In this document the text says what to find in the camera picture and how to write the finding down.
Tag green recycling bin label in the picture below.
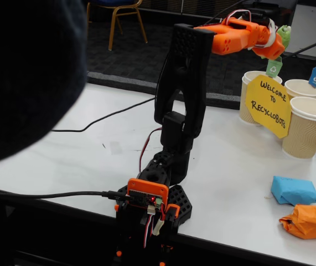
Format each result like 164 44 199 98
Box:
266 57 283 78

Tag thin black camera cable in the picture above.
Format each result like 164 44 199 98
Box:
51 0 248 133

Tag orange controller board holder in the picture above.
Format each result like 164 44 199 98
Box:
126 178 169 216

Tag green paper bundle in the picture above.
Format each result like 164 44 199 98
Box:
259 24 292 60

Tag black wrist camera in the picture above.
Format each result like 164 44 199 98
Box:
253 15 274 30

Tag orange gripper body white tape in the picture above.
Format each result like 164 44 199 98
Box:
262 24 280 50

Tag white panel with black frame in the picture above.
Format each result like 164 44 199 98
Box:
283 0 316 61

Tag red white black servo wires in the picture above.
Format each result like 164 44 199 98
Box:
142 205 166 250

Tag yellow handwritten welcome sign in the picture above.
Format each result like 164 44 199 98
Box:
245 74 292 139

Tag black orange table clamp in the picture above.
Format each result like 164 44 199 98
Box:
159 203 181 266
113 203 132 266

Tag orange paper bundle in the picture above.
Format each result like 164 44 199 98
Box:
278 204 316 241

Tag clear tape patch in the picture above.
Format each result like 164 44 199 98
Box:
109 140 123 155

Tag gold frame blue seat chair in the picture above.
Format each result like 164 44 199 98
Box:
86 0 149 52

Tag beige ripple paper cup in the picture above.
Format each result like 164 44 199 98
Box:
240 70 283 126
282 96 316 159

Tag dark grey foam strip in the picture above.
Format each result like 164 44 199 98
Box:
206 93 241 108
87 71 160 96

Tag thick black USB cable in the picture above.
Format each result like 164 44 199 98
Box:
0 186 132 203

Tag dark person's head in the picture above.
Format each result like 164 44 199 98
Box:
0 0 89 168

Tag brown ripple paper cup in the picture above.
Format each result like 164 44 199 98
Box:
284 79 316 101

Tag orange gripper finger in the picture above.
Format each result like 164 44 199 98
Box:
264 41 285 60

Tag blue paper bundle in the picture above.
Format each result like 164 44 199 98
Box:
271 175 316 206

